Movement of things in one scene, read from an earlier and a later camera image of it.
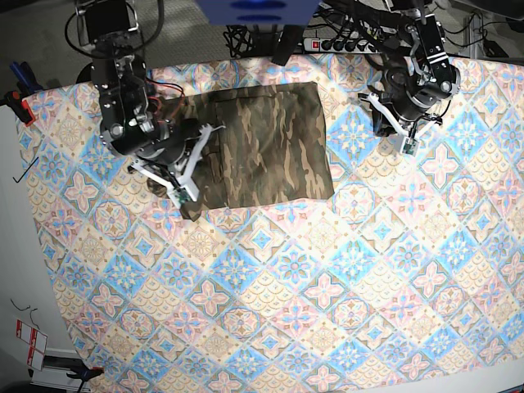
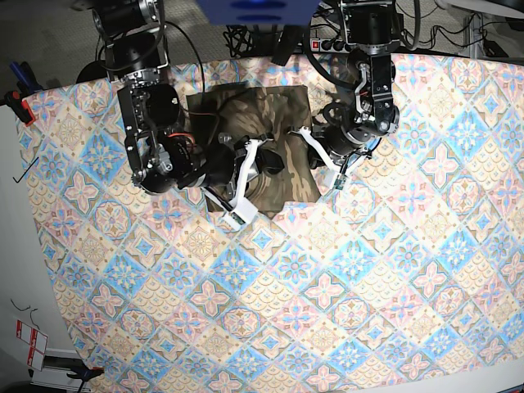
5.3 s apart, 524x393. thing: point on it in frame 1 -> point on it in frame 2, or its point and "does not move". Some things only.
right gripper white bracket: x=409 y=143 -> x=272 y=162
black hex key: x=17 y=181 does not move
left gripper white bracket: x=185 y=186 -> x=241 y=210
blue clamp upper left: x=28 y=83 does not move
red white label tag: x=36 y=340 does not move
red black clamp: x=20 y=106 does not move
